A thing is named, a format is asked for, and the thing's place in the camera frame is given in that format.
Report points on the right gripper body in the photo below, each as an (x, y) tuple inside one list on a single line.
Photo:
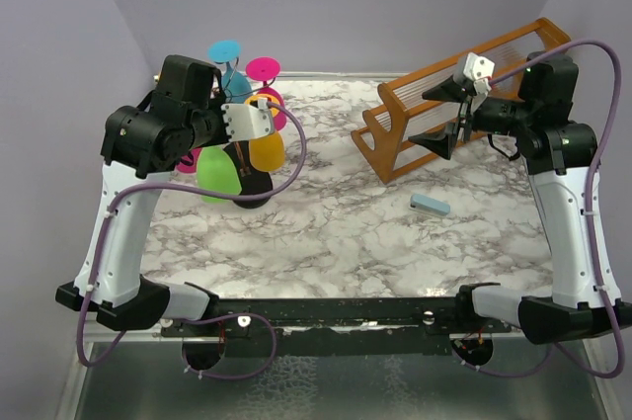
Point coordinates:
[(499, 116)]

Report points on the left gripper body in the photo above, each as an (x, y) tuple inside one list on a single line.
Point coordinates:
[(210, 126)]

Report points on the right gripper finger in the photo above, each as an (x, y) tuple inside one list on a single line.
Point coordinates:
[(440, 142), (449, 90)]

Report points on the pink wine glass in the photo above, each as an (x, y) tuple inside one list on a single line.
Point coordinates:
[(188, 163), (265, 69)]

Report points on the green wine glass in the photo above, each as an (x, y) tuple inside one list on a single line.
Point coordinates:
[(216, 172)]

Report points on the blue wine glass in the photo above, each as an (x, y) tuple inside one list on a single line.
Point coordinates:
[(235, 85)]

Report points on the yellow wine glass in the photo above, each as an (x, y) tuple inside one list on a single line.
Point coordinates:
[(267, 153)]

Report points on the metal wine glass rack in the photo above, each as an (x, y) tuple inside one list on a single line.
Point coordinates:
[(252, 180)]

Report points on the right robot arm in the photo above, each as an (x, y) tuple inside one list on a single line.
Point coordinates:
[(558, 154)]

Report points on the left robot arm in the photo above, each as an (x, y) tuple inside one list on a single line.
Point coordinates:
[(142, 146)]

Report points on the wooden dish rack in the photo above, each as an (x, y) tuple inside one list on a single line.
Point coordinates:
[(403, 112)]

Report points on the light blue eraser block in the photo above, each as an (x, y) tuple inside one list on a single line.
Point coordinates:
[(429, 205)]

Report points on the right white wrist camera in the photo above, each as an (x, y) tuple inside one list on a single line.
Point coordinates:
[(474, 71)]

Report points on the black base frame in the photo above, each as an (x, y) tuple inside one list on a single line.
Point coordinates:
[(323, 327)]

